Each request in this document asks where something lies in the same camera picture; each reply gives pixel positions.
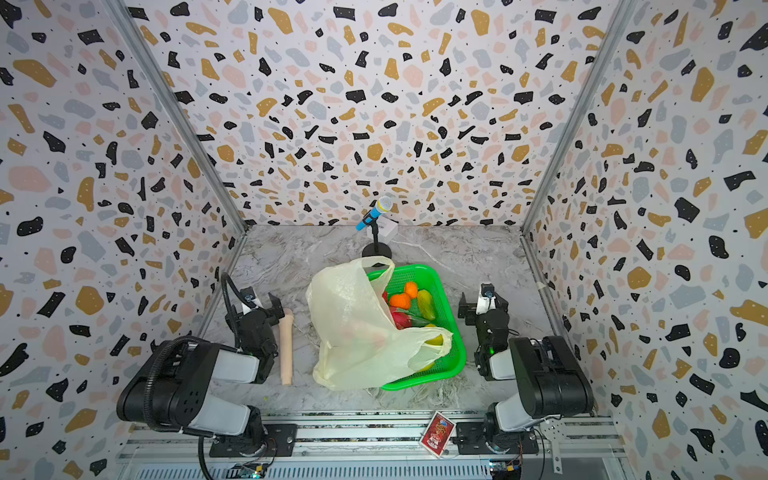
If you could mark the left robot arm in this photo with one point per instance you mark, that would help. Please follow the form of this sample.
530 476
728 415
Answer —
171 391

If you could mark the green plastic basket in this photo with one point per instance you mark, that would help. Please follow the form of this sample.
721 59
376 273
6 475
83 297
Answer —
453 352

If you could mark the blue toy microphone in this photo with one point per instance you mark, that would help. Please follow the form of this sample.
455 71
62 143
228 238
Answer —
382 205

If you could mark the black microphone stand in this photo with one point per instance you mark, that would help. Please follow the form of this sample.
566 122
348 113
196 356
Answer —
376 247

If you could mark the yellow plastic bag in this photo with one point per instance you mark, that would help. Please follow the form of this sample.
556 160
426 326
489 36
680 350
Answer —
360 346

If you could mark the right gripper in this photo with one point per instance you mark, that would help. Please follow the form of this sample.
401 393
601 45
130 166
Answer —
480 310

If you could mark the beige toy microphone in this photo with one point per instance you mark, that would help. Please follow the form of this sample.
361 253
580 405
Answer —
286 347

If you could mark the orange toy fruit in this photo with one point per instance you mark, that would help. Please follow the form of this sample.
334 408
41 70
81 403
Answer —
401 301
411 290

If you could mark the yellow toy banana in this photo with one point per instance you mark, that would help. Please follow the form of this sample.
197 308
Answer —
437 341

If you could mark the pink toy dragon fruit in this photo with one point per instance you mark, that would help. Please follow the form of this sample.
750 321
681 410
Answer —
405 319

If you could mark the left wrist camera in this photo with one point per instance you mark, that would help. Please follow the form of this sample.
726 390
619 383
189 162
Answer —
248 299

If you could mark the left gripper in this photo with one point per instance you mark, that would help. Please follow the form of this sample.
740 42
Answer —
264 315

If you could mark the white cardboard box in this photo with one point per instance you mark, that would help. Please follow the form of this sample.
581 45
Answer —
387 228

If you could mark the yellow-green toy mango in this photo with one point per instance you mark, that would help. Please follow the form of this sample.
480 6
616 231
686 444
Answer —
426 305

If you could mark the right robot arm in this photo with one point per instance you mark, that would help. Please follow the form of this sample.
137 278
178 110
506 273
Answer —
550 383

